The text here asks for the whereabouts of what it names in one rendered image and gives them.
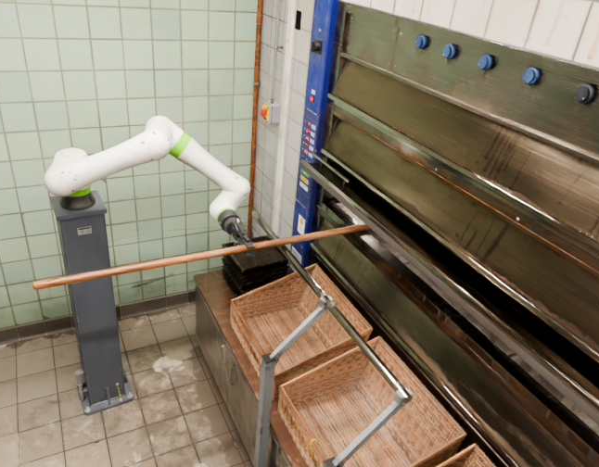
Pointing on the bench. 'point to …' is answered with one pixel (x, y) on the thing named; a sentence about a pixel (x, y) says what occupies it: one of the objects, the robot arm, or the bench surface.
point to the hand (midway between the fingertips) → (248, 246)
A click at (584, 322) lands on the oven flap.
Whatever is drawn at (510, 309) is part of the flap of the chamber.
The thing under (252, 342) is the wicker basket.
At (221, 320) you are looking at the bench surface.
